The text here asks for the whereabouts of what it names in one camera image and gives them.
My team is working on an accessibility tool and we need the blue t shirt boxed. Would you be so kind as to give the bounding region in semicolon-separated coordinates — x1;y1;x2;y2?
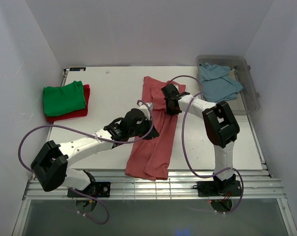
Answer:
199;62;243;103

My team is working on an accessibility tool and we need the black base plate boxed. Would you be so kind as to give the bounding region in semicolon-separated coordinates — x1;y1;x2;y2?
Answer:
192;181;242;197
76;182;111;198

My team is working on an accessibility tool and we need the salmon pink t shirt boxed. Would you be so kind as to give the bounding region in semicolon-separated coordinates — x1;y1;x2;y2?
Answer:
124;76;186;182

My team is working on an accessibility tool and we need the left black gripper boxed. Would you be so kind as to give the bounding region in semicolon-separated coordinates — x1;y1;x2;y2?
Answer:
128;116;159;140

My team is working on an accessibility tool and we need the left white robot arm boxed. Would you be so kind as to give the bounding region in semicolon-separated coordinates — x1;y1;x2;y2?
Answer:
31;108;159;197

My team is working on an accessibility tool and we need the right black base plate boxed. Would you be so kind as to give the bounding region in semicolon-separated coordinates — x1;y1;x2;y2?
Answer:
192;181;242;197

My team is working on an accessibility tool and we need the clear plastic bin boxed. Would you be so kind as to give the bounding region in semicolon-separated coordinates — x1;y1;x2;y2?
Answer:
196;55;260;116

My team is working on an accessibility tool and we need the blue label sticker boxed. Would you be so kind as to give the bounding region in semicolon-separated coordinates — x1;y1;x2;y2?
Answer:
69;67;86;71

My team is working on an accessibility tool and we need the folded red t shirt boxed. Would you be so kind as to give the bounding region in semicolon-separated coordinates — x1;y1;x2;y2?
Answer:
43;81;90;123

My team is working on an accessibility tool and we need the folded green t shirt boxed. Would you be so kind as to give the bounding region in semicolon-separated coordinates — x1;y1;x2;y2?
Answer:
43;81;86;117

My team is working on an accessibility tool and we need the aluminium table frame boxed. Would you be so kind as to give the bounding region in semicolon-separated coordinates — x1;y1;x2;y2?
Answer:
12;67;297;236

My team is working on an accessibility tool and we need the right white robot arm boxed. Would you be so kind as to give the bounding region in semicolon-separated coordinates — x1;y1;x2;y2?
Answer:
161;83;242;197

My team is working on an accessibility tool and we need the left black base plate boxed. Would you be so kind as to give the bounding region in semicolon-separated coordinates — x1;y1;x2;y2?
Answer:
76;182;111;198

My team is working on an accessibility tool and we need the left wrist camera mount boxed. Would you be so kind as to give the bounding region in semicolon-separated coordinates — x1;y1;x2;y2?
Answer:
138;101;153;118

